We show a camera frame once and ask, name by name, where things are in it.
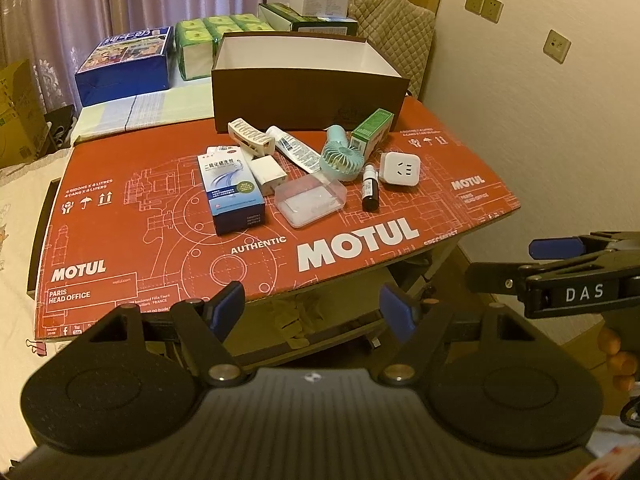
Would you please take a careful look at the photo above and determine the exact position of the dark green flat box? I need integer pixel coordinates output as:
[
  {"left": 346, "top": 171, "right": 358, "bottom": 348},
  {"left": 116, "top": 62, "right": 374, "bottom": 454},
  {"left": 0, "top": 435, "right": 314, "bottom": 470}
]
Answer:
[{"left": 258, "top": 2, "right": 358, "bottom": 37}]

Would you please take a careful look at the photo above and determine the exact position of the pale checked mat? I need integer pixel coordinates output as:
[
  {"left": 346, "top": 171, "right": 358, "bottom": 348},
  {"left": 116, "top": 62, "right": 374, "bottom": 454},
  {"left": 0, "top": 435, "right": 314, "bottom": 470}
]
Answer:
[{"left": 70, "top": 82, "right": 216, "bottom": 147}]

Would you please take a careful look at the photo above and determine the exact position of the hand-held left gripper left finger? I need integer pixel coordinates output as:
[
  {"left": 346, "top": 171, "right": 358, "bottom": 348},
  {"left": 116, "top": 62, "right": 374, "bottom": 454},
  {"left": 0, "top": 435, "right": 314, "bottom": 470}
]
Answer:
[{"left": 75, "top": 281, "right": 246, "bottom": 387}]

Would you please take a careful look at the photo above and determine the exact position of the blue medicine carton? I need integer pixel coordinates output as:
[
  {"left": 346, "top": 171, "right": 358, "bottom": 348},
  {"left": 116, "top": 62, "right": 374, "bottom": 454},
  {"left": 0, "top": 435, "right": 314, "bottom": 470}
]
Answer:
[{"left": 196, "top": 152, "right": 266, "bottom": 237}]

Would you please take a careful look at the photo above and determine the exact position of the white plug charger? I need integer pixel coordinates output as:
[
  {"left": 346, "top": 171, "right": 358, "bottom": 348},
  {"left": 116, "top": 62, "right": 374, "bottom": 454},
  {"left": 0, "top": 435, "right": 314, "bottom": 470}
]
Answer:
[{"left": 248, "top": 156, "right": 288, "bottom": 196}]

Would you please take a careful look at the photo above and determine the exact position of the green tissue multipack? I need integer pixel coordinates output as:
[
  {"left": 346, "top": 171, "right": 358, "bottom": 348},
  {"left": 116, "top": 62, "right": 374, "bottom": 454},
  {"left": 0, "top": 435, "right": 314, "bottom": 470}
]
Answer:
[{"left": 174, "top": 11, "right": 275, "bottom": 82}]

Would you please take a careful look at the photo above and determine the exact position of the small green carton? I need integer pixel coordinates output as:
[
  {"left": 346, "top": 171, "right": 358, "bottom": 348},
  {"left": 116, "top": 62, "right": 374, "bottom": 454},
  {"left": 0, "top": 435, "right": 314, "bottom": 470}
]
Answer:
[{"left": 350, "top": 108, "right": 393, "bottom": 158}]

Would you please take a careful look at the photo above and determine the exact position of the red white printed paper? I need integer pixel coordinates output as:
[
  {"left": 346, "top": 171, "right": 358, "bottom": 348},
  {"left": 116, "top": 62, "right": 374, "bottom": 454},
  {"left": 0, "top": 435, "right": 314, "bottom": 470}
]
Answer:
[{"left": 585, "top": 415, "right": 640, "bottom": 480}]

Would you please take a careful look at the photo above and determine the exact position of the small dark dropper bottle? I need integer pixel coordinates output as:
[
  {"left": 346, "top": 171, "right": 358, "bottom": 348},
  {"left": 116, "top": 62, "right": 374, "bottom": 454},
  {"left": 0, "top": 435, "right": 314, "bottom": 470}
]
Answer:
[{"left": 361, "top": 163, "right": 381, "bottom": 212}]

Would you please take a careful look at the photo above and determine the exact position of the teal handheld fan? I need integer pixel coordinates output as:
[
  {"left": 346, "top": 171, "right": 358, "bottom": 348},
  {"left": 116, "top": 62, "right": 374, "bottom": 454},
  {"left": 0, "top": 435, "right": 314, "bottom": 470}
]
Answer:
[{"left": 320, "top": 125, "right": 363, "bottom": 181}]

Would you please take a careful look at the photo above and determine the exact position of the white squeeze tube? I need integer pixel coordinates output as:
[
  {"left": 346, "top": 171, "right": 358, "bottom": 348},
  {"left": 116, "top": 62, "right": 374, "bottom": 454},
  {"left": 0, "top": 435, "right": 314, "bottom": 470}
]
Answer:
[{"left": 265, "top": 126, "right": 323, "bottom": 175}]

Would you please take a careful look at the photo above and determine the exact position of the clear plastic case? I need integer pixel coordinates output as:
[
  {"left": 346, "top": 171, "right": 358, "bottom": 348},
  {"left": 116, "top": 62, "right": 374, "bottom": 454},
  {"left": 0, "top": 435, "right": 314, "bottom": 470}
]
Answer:
[{"left": 273, "top": 175, "right": 347, "bottom": 230}]

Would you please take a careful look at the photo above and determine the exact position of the cream hair claw clip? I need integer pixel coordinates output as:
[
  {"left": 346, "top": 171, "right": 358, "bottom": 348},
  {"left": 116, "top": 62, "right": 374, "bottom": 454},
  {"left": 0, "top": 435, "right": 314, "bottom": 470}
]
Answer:
[{"left": 228, "top": 118, "right": 277, "bottom": 160}]

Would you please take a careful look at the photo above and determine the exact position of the pale floral bedsheet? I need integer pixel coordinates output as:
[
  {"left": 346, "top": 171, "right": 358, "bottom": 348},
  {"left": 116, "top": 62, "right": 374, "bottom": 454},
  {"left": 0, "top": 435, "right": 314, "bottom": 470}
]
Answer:
[{"left": 0, "top": 150, "right": 66, "bottom": 461}]

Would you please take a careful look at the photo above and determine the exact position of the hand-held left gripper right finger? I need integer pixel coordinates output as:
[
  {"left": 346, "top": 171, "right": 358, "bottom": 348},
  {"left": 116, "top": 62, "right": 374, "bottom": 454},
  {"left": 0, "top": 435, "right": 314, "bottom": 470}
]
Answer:
[{"left": 378, "top": 284, "right": 547, "bottom": 383}]

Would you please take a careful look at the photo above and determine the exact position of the red printed cardboard sheet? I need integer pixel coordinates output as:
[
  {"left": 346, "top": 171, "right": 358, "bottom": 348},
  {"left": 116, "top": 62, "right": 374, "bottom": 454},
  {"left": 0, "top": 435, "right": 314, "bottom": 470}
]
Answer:
[{"left": 32, "top": 97, "right": 521, "bottom": 345}]

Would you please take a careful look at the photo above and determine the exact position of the brown cardboard box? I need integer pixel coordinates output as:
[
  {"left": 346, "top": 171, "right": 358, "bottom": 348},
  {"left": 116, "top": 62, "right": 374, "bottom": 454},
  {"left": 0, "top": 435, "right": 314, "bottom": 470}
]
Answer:
[{"left": 211, "top": 32, "right": 412, "bottom": 133}]

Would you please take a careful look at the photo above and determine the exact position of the person's right hand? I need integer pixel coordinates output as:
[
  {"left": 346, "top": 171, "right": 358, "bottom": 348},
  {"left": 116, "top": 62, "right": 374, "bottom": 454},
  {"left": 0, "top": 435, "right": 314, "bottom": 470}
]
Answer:
[{"left": 598, "top": 330, "right": 640, "bottom": 391}]

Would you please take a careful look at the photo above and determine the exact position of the white square power adapter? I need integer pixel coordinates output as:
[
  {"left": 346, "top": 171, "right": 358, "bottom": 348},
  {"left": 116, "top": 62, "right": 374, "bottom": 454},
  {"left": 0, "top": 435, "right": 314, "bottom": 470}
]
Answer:
[{"left": 378, "top": 152, "right": 422, "bottom": 188}]

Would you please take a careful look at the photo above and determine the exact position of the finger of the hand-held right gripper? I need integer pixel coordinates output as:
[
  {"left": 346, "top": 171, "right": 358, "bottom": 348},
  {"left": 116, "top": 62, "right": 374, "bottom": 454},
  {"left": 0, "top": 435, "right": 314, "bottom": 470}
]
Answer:
[
  {"left": 467, "top": 255, "right": 606, "bottom": 302},
  {"left": 529, "top": 231, "right": 640, "bottom": 259}
]

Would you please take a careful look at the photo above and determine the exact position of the large blue printed box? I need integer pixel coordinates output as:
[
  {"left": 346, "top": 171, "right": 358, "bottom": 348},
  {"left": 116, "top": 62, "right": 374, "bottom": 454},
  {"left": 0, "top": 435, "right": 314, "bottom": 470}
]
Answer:
[{"left": 75, "top": 26, "right": 175, "bottom": 107}]

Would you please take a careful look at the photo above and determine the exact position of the yellow cardboard box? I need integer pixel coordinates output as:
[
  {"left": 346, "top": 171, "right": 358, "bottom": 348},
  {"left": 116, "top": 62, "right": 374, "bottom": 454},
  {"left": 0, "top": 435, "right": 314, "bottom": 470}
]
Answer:
[{"left": 0, "top": 59, "right": 48, "bottom": 168}]

